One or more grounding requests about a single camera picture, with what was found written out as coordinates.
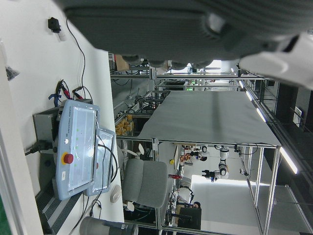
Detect thin black cable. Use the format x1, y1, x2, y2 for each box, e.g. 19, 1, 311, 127
66, 18, 86, 95

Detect yellow background crates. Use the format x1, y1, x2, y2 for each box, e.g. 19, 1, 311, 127
115, 115, 134, 135

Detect black finned box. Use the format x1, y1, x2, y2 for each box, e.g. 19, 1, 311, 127
35, 188, 83, 235

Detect red black clip leads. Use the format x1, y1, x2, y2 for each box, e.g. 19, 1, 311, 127
72, 86, 92, 100
48, 78, 71, 105

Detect thick black pendant cable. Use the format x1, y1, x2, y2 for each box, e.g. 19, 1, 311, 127
95, 141, 118, 186

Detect aluminium canopy frame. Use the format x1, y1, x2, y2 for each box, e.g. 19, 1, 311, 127
116, 136, 282, 235

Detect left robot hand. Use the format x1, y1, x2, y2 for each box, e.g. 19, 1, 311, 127
52, 0, 313, 90

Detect black background monitor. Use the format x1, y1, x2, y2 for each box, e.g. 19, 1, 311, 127
178, 208, 202, 230

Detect brown background cardboard box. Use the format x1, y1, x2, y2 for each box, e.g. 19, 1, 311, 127
114, 54, 130, 71

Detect white mouse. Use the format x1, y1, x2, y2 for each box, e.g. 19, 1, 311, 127
110, 185, 122, 203

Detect grey control box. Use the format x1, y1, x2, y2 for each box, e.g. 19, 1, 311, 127
33, 107, 63, 169

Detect black and white adapter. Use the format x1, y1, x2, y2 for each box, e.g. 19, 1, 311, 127
47, 17, 67, 41

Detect grey canopy sheet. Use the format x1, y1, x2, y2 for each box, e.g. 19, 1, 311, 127
138, 91, 282, 147

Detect grey-blue teach pendant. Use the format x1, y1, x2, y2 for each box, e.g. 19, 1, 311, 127
85, 127, 116, 196
55, 99, 101, 201

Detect black power plug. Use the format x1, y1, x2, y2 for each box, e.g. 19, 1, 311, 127
24, 140, 54, 155

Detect person in white shirt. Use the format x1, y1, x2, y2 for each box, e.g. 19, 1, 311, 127
193, 151, 208, 162

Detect grey office chair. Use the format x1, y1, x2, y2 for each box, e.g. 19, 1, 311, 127
116, 143, 169, 211

